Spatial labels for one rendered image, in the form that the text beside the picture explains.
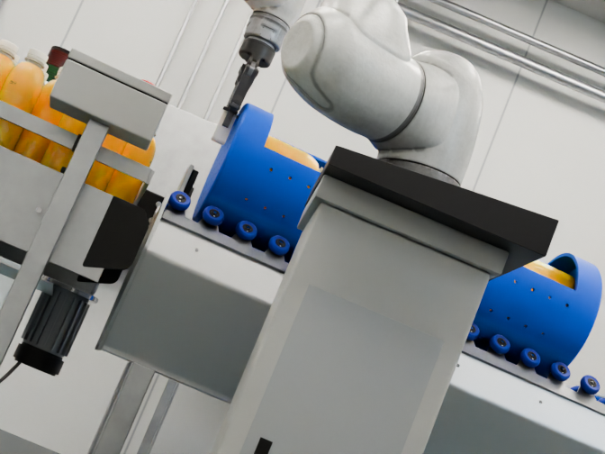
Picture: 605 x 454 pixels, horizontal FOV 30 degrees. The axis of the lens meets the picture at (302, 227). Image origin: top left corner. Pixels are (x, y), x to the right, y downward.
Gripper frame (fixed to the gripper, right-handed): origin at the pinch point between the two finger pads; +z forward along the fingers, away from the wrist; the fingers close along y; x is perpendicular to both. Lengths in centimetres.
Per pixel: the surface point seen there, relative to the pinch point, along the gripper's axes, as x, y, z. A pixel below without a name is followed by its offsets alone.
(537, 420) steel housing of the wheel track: 85, 12, 32
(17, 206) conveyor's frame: -30, 21, 36
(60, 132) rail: -29.2, 18.9, 19.1
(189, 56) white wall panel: -12, -347, -112
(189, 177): -2.5, 2.3, 13.5
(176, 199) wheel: -3.4, 9.4, 20.0
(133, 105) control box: -18.5, 32.1, 11.2
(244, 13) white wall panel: 5, -345, -146
